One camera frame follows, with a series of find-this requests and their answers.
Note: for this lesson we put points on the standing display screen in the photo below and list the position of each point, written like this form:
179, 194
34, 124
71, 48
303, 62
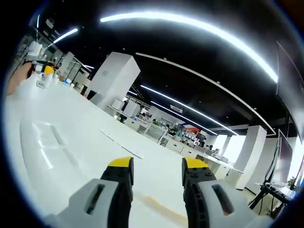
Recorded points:
282, 156

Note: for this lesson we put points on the long ceiling light strip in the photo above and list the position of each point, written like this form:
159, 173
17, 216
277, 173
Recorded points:
190, 22
183, 117
190, 108

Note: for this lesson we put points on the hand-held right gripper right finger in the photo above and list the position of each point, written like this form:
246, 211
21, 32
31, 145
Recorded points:
213, 204

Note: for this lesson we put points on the black tripod stand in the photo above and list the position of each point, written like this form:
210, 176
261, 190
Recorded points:
266, 185

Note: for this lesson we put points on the wide white square pillar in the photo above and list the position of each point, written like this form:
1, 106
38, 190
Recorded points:
116, 80

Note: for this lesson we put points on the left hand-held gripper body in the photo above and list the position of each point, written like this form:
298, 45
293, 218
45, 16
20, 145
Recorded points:
34, 49

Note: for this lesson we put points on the dark side desk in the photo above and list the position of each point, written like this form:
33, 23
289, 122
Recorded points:
278, 192

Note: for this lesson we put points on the row of white cabinets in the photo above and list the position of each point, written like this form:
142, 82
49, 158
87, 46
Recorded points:
156, 133

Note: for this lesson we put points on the large dark wall screen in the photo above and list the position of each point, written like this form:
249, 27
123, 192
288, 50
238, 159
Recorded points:
291, 90

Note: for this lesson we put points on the short ceiling light strip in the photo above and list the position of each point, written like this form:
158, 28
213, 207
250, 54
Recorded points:
66, 35

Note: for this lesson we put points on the narrow white square pillar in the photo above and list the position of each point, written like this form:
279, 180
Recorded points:
251, 156

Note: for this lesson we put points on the ceiling air vent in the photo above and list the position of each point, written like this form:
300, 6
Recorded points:
177, 109

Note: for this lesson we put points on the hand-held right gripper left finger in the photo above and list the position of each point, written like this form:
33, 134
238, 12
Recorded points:
99, 202

